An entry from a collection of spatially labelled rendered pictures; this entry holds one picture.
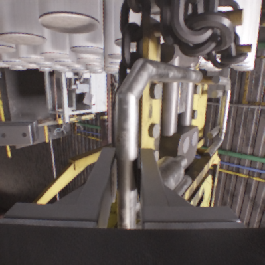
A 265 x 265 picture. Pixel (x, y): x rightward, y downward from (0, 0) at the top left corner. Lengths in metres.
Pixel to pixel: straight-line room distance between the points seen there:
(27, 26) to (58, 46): 0.43
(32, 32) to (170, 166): 0.69
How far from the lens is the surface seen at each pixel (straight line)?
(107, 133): 5.47
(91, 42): 0.96
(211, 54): 0.41
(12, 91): 7.22
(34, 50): 1.44
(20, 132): 0.26
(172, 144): 0.29
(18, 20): 0.79
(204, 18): 0.21
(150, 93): 0.25
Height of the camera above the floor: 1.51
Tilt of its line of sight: 15 degrees up
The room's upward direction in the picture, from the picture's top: 179 degrees counter-clockwise
